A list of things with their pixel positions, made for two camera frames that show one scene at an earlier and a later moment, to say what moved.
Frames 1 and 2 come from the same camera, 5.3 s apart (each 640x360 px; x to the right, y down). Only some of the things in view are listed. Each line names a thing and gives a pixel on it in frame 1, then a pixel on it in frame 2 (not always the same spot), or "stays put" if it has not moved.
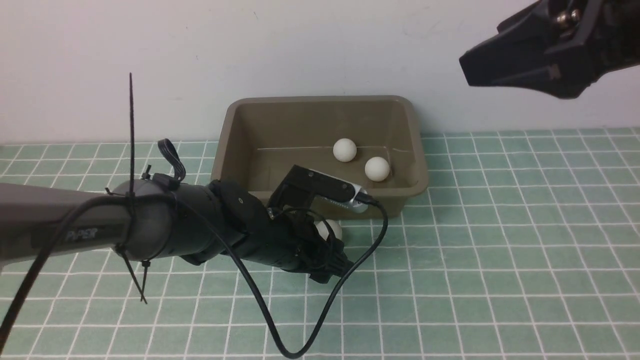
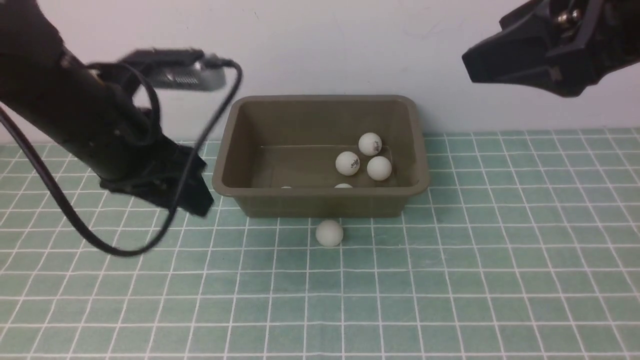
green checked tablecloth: x=522 y=245 stays put
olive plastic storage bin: x=348 y=152 stays put
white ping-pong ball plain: x=344 y=150 → x=379 y=168
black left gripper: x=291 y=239 → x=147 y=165
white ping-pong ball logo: x=377 y=169 → x=347 y=163
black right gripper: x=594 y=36 stays put
